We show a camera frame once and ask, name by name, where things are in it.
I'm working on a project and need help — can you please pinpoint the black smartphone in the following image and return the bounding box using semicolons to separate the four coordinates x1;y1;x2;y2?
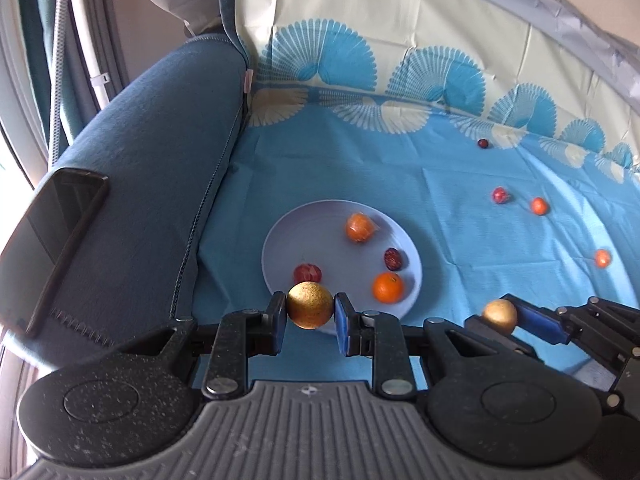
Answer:
0;167;110;338

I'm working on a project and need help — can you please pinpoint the light blue plate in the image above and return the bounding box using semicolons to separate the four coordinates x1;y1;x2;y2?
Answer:
261;200;423;331

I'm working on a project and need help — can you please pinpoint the blue fan-patterned cloth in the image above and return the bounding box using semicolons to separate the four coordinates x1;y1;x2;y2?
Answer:
190;0;640;396

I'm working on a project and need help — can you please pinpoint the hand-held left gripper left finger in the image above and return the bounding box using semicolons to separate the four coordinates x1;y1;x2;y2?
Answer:
117;291;290;397

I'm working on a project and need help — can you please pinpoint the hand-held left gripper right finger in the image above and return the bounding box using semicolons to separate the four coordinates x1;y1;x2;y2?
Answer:
334;291;501;397

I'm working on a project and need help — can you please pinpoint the yellow-brown round fruit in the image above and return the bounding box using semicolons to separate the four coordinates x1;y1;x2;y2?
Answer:
286;281;335;331
482;300;518;335

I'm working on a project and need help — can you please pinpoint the teal curtain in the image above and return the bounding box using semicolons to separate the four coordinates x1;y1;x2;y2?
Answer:
17;0;96;136

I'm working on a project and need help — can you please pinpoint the white pipe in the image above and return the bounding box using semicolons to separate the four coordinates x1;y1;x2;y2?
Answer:
67;0;112;111

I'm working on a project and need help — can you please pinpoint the dotted white pole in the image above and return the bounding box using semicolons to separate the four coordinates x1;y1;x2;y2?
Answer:
49;0;69;166

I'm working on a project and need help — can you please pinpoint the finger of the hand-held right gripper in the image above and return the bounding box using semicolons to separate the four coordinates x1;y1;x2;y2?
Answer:
502;293;640;367
464;314;542;362

